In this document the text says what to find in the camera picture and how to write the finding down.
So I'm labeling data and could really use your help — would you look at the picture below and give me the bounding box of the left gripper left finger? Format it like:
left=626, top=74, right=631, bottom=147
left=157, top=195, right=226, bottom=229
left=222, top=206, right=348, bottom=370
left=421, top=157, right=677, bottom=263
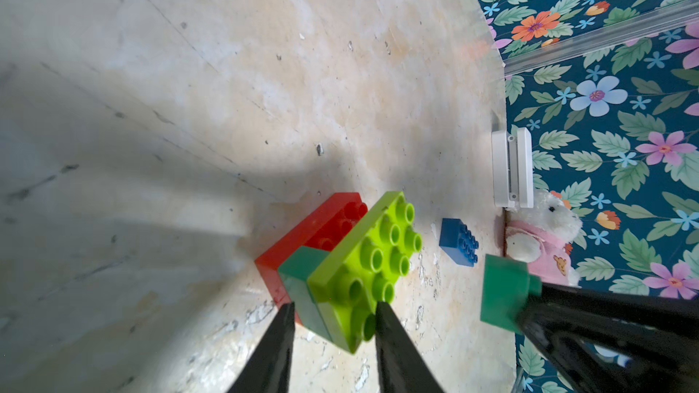
left=228, top=303, right=296, bottom=393

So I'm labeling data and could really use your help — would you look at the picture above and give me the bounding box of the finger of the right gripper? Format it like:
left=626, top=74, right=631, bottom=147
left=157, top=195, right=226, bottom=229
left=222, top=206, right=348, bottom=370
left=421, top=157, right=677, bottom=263
left=517, top=285, right=698, bottom=392

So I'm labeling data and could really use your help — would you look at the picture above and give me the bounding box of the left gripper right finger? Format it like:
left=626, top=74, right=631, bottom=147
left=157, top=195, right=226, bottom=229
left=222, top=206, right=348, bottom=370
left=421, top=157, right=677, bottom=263
left=375, top=302, right=443, bottom=393

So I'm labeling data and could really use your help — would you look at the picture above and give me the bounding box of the small green lego brick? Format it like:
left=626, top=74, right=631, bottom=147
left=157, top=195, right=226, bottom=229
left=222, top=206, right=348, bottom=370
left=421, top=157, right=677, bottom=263
left=480, top=255, right=542, bottom=334
left=279, top=247, right=331, bottom=341

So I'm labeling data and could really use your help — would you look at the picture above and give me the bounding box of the lime green lego brick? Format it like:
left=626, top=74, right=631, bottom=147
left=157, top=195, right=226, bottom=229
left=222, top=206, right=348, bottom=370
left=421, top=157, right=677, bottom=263
left=308, top=191, right=423, bottom=354

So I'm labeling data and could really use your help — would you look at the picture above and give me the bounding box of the blue lego brick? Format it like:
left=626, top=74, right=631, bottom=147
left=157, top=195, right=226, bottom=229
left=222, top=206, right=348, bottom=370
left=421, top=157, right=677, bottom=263
left=439, top=218, right=479, bottom=267

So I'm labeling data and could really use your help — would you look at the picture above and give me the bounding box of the red lego brick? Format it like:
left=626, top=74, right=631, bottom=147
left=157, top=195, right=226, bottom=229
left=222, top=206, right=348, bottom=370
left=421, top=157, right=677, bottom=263
left=255, top=192, right=368, bottom=309

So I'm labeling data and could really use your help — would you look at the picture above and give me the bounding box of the white teddy bear pink shirt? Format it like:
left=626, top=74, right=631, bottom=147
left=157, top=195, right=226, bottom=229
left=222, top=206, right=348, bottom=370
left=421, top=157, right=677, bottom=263
left=504, top=189, right=583, bottom=287

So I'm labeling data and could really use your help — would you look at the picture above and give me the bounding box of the white plastic box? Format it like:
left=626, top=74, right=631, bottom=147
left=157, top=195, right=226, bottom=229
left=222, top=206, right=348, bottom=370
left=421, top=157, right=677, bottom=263
left=491, top=128, right=534, bottom=209

